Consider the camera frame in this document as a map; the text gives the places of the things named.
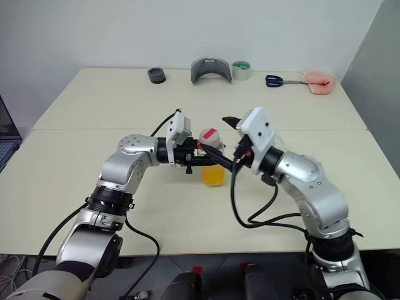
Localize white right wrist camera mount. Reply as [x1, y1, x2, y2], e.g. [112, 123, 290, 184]
[236, 107, 278, 175]

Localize dark rounded shape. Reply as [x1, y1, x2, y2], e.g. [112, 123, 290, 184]
[239, 261, 279, 300]
[161, 265, 204, 300]

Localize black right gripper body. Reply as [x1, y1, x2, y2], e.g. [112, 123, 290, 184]
[232, 132, 254, 166]

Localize blue handled scissors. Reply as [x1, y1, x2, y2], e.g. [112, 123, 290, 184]
[264, 74, 306, 88]

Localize clear bottle with orange drink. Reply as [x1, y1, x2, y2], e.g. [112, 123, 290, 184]
[198, 127, 228, 188]

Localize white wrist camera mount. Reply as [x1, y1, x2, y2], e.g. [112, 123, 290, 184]
[164, 109, 195, 168]
[236, 107, 278, 175]

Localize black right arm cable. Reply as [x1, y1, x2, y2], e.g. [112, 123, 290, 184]
[229, 170, 310, 229]

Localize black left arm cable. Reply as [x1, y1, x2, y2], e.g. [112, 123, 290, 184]
[29, 107, 184, 296]

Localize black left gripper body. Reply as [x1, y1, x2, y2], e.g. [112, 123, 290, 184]
[173, 136, 203, 174]

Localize white cable bundle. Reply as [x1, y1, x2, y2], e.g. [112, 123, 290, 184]
[0, 253, 34, 293]

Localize white tape roll green core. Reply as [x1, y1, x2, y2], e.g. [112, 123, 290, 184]
[231, 60, 253, 82]

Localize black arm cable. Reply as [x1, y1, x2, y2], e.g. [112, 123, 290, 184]
[29, 107, 184, 296]
[229, 170, 310, 229]

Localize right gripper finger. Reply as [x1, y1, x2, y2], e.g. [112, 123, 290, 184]
[201, 144, 235, 171]
[222, 116, 243, 131]

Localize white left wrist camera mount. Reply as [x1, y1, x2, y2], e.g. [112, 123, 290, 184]
[164, 109, 195, 168]

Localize black round tape roll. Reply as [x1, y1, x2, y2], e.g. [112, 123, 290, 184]
[147, 67, 166, 85]

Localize pink cloth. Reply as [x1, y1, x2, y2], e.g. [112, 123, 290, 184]
[300, 70, 336, 96]

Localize grey partition panel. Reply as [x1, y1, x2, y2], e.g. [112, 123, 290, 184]
[340, 0, 400, 176]

